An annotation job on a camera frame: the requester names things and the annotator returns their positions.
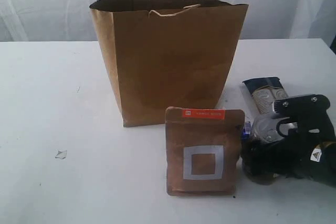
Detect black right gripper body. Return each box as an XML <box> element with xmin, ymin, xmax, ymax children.
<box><xmin>272</xmin><ymin>94</ymin><xmax>335</xmax><ymax>182</ymax></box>

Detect dark clear pull-tab jar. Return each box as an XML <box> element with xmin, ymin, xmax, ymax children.
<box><xmin>240</xmin><ymin>114</ymin><xmax>283</xmax><ymax>185</ymax></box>

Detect small white blue packet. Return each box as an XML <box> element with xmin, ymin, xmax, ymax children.
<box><xmin>241</xmin><ymin>121</ymin><xmax>251</xmax><ymax>141</ymax></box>

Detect brown kraft pouch orange label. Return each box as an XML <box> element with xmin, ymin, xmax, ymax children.
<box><xmin>165</xmin><ymin>107</ymin><xmax>245</xmax><ymax>196</ymax></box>

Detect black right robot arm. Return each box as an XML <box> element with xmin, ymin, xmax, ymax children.
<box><xmin>241</xmin><ymin>94</ymin><xmax>335</xmax><ymax>187</ymax></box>

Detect brown paper shopping bag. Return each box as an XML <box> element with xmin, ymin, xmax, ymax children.
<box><xmin>89</xmin><ymin>0</ymin><xmax>248</xmax><ymax>127</ymax></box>

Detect dark blue pasta packet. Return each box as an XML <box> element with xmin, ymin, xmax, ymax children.
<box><xmin>243</xmin><ymin>77</ymin><xmax>289</xmax><ymax>114</ymax></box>

